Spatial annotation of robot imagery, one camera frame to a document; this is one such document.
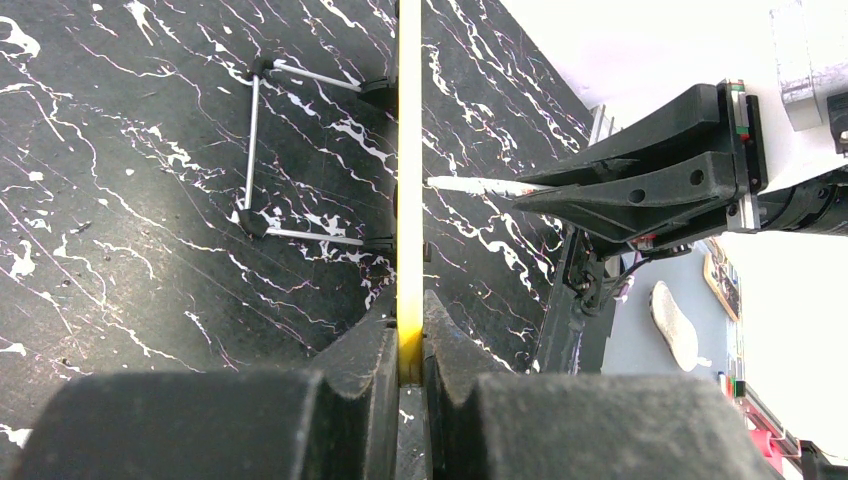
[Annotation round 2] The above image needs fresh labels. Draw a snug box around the yellow framed whiteboard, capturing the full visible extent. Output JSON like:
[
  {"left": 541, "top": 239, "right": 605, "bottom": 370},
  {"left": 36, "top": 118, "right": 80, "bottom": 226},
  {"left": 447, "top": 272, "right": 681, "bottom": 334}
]
[{"left": 396, "top": 1, "right": 424, "bottom": 386}]

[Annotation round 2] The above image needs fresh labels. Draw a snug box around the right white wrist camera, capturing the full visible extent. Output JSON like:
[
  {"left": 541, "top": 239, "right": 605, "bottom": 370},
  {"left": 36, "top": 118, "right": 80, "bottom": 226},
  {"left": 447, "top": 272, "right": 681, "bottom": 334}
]
[{"left": 769, "top": 1, "right": 847, "bottom": 132}]

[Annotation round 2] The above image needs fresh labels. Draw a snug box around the metal whiteboard stand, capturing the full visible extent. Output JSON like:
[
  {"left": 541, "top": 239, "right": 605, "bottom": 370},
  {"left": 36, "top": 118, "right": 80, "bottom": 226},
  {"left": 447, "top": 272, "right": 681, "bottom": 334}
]
[{"left": 236, "top": 57, "right": 399, "bottom": 257}]

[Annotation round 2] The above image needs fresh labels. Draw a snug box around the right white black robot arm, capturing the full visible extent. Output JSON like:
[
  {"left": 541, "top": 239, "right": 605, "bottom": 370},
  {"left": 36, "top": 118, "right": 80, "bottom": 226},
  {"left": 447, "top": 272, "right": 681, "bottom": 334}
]
[{"left": 515, "top": 81, "right": 847, "bottom": 253}]

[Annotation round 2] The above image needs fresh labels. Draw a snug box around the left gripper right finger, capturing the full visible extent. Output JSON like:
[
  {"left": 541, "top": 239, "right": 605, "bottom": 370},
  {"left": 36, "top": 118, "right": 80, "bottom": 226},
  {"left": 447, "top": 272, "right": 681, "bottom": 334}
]
[{"left": 423, "top": 291, "right": 776, "bottom": 479}]

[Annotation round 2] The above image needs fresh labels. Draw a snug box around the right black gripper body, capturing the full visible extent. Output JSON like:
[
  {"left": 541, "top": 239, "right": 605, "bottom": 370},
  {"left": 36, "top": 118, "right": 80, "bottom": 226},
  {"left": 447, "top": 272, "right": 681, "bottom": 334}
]
[{"left": 717, "top": 78, "right": 768, "bottom": 233}]

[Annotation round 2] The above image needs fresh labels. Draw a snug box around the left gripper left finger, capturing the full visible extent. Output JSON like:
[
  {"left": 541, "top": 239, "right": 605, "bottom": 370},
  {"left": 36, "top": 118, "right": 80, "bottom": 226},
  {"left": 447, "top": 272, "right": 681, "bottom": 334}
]
[{"left": 11, "top": 288, "right": 399, "bottom": 479}]

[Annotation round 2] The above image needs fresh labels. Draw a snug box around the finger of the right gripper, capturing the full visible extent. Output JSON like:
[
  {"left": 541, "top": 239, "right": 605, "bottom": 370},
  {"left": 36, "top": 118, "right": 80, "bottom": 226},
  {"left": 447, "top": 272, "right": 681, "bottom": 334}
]
[
  {"left": 515, "top": 151, "right": 737, "bottom": 243},
  {"left": 519, "top": 83, "right": 729, "bottom": 187}
]

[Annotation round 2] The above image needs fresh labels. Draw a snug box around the white black whiteboard marker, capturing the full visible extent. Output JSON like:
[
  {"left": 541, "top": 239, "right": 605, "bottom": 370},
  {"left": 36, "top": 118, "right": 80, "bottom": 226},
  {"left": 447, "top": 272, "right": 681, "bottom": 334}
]
[{"left": 426, "top": 176, "right": 550, "bottom": 198}]

